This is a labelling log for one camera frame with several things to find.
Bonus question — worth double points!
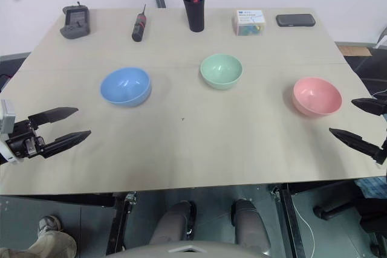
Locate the blue plastic bowl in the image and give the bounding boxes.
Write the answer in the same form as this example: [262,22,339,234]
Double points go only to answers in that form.
[100,67,152,108]

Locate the grey remote controller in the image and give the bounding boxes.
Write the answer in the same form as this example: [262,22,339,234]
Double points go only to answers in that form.
[59,1,91,40]

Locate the grey robot leg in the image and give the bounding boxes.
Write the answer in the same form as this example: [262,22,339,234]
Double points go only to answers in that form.
[148,200,197,246]
[231,199,272,254]

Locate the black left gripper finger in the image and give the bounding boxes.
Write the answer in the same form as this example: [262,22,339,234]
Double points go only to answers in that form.
[28,106,80,130]
[41,130,92,159]

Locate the black office chair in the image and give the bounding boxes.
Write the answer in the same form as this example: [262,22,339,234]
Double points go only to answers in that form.
[313,176,387,258]

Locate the grey robot right leg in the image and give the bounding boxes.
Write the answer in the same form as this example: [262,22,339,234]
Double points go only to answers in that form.
[231,199,272,254]

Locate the black rectangular case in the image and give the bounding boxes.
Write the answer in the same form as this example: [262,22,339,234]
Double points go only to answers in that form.
[275,13,317,28]

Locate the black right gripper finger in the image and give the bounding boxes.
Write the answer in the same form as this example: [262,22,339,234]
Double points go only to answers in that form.
[351,97,387,117]
[328,127,387,166]

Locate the person's shoe and trouser leg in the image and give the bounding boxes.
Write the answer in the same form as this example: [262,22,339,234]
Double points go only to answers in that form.
[0,214,77,258]

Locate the white cable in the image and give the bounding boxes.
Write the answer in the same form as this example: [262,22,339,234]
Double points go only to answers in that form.
[292,200,317,258]

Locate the pink plastic bowl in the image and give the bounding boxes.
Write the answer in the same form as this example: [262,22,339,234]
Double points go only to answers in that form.
[292,77,343,117]

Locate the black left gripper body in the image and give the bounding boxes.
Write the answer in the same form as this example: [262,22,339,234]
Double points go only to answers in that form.
[5,118,47,160]

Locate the black pen cup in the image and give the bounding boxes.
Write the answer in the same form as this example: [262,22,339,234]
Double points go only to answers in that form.
[181,0,206,33]

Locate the green plastic bowl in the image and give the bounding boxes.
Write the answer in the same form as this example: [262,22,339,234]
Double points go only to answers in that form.
[199,53,244,91]

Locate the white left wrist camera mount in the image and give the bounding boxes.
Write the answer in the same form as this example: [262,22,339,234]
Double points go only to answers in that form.
[0,98,24,164]

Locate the black electric screwdriver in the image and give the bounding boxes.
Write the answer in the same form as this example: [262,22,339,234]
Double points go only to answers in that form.
[131,4,148,43]

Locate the black table frame leg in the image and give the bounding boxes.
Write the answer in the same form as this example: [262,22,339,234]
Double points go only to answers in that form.
[104,191,137,257]
[271,182,306,258]

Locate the grey robot left leg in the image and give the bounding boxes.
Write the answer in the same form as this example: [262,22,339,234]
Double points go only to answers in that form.
[148,200,197,246]

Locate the brown cardboard piece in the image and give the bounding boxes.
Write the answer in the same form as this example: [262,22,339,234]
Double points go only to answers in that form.
[337,45,372,57]

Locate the blue checked cloth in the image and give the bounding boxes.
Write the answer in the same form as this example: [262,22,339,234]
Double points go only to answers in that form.
[354,176,387,200]

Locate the grey robot torso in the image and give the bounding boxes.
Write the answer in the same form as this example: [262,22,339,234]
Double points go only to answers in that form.
[106,240,281,258]

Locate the clear box with white label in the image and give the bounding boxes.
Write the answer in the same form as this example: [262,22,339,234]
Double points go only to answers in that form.
[232,8,268,37]

